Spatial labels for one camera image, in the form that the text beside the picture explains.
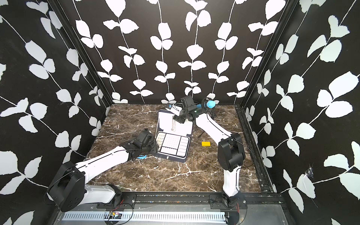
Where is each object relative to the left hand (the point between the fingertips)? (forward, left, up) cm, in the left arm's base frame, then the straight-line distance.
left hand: (156, 144), depth 87 cm
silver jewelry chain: (+12, -11, +2) cm, 17 cm away
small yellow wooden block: (+3, -33, -8) cm, 34 cm away
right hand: (+18, -12, +13) cm, 25 cm away
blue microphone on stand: (+17, -34, +18) cm, 42 cm away
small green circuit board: (-35, +21, -9) cm, 41 cm away
